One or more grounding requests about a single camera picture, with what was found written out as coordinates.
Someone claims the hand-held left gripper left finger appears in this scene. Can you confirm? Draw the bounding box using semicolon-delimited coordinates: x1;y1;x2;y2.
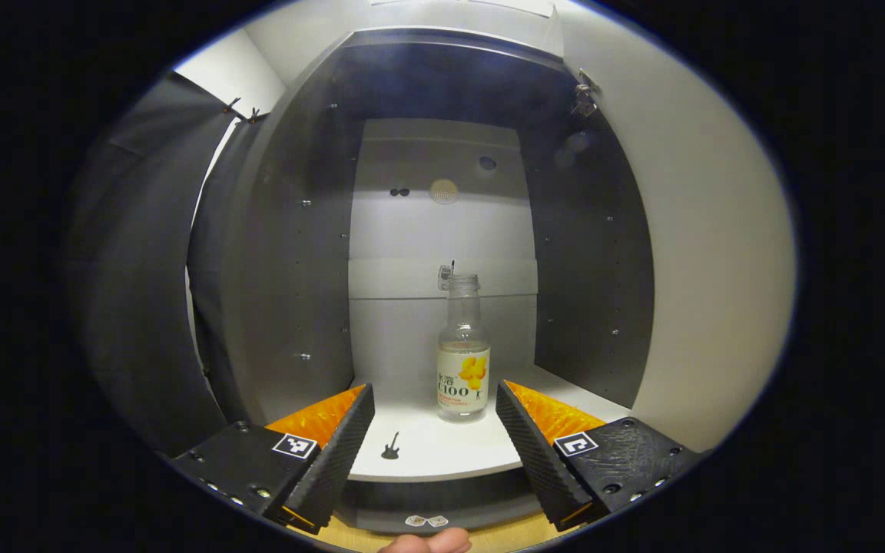
170;382;376;536

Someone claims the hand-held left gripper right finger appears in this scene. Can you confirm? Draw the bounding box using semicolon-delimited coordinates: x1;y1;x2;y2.
493;379;703;533

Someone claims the clear bottle with yellow label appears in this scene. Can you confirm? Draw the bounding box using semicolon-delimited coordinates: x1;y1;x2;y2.
436;273;492;422

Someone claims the grey cabinet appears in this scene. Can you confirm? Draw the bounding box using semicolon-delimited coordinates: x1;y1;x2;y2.
218;27;656;535

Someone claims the metal door hinge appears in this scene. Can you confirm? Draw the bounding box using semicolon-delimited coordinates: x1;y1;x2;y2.
571;68;602;118

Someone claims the black backdrop cloth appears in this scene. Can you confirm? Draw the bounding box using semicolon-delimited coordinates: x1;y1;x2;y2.
66;71;263;455

